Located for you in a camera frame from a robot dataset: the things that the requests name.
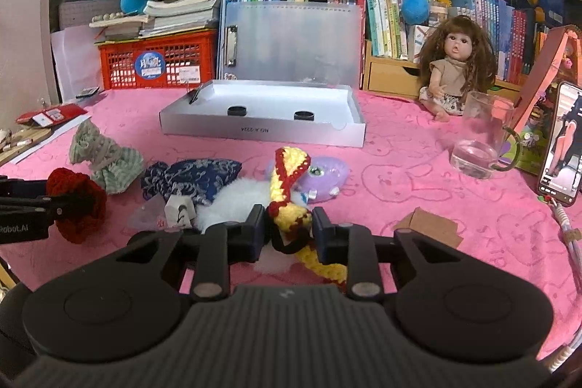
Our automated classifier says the purple plush toy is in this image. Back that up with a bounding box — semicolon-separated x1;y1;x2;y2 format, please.
266;156;350;204

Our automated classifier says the silver cardboard box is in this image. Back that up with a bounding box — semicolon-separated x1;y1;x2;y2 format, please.
159;79;367;148

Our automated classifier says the clear glass mug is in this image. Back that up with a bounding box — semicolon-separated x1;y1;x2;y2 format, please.
449;90;523;181

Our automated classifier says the white cable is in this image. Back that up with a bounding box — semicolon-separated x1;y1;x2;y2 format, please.
549;196;582;373

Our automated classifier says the yellow red crocheted toy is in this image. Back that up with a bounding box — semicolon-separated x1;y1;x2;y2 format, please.
266;146;349;293

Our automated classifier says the pink rabbit print cloth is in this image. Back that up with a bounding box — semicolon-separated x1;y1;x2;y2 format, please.
0;88;582;373

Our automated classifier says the white fluffy pompom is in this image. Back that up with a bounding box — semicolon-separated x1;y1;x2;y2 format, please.
193;176;311;275

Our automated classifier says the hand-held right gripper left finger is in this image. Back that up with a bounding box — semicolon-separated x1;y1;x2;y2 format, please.
128;204;267;303

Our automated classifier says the green striped scrunchie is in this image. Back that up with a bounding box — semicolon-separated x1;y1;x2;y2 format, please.
69;118;145;195

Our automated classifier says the white charger plug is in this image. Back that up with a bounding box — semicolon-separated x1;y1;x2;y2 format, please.
164;197;198;230

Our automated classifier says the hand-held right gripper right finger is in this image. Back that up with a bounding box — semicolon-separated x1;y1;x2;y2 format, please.
312;207;460;303

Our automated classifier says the red booklet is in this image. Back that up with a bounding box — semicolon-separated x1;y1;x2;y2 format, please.
17;103;88;128

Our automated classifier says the row of white green books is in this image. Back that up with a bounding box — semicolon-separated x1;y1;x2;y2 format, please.
357;0;438;58

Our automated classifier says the smartphone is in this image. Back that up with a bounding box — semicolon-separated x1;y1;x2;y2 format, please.
536;81;582;207

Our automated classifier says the wooden drawer organizer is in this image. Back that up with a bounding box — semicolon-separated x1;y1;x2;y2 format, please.
362;40;529;103

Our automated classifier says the row of blue red books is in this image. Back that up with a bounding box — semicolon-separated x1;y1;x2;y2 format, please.
447;0;552;85

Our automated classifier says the blue patterned fabric pouch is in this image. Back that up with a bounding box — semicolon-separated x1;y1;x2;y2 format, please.
141;158;243;207

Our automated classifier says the wooden board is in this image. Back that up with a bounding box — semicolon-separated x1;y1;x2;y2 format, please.
0;126;54;164

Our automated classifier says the pink printed gift box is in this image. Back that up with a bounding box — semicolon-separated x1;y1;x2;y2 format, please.
513;25;582;176

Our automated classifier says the clear plastic bag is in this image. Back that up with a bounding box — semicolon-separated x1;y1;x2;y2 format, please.
129;195;172;230

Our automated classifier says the brown cardboard piece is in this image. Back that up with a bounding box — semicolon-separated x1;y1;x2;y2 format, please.
393;207;465;251

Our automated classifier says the red crocheted flower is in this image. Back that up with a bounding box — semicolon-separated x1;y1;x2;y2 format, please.
45;167;108;244

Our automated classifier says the brown haired doll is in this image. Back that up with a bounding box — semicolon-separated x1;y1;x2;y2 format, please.
417;15;499;123

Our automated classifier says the translucent clip file folder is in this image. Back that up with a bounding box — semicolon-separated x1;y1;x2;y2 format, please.
217;0;366;89

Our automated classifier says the white small carton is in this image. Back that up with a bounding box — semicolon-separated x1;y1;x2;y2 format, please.
410;24;434;62

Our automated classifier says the red plastic crate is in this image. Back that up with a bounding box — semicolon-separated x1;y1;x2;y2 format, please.
95;29;219;91

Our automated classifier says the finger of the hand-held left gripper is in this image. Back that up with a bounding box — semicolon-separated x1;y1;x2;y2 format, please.
0;196;65;217
0;176;50;199

